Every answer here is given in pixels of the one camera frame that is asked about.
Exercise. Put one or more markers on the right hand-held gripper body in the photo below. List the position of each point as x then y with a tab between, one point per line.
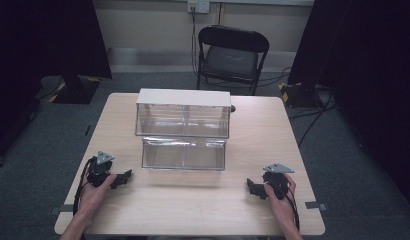
278	181

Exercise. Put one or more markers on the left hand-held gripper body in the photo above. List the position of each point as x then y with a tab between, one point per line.
99	173

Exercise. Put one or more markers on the person's left hand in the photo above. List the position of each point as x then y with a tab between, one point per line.
93	196

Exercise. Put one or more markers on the person's right hand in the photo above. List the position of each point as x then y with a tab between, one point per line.
281	208

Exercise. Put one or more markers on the black floor tape strip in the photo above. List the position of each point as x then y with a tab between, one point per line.
88	130

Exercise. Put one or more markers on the grey tape strip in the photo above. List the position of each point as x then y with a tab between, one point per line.
61	209
315	205

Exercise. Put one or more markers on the clear plastic drawer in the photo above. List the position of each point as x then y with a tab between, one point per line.
183	155

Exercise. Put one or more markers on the small black knob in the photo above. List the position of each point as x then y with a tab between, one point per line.
233	108

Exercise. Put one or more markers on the clear drawer cabinet white top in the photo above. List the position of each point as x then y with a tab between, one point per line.
183	111

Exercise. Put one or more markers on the black stand base striped tape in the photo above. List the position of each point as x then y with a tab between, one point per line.
76	91
301	95

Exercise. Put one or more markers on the black folding chair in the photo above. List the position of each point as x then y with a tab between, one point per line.
231	60

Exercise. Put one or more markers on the black curtain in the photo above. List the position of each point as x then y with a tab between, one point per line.
366	83
43	50

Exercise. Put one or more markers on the white wall outlet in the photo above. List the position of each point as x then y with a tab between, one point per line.
198	6

